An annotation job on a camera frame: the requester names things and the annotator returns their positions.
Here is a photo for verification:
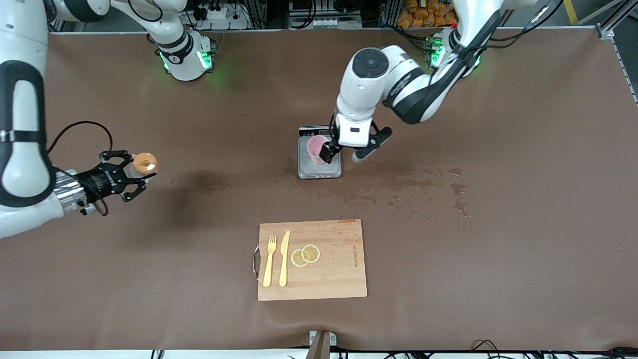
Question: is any wooden cutting board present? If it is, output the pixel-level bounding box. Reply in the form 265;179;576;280
253;219;368;302

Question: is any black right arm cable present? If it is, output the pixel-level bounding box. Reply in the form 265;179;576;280
47;121;114;216

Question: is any black looped cable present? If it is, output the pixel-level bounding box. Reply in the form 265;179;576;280
471;340;503;357

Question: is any clear squeeze bottle orange cap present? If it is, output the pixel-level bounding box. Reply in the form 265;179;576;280
131;152;159;176

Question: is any metal camera mounting bracket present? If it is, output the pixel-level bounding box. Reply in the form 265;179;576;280
305;330;337;359

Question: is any black base cable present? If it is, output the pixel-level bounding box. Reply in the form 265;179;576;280
387;23;433;53

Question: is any white power strip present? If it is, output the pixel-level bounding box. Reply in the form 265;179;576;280
192;0;250;30

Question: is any yellow plastic fork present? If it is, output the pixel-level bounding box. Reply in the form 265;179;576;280
263;235;277;288

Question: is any orange snack packets pile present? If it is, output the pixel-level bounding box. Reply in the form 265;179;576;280
397;0;459;28

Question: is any aluminium frame profile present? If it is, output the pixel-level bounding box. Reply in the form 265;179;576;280
596;0;638;41

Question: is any grey digital kitchen scale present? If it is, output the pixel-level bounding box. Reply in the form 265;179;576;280
298;124;343;180

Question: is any yellow plastic knife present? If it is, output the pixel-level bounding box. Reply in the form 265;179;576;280
279;230;291;288

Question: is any pink plastic cup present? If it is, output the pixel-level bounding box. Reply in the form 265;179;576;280
306;135;332;164

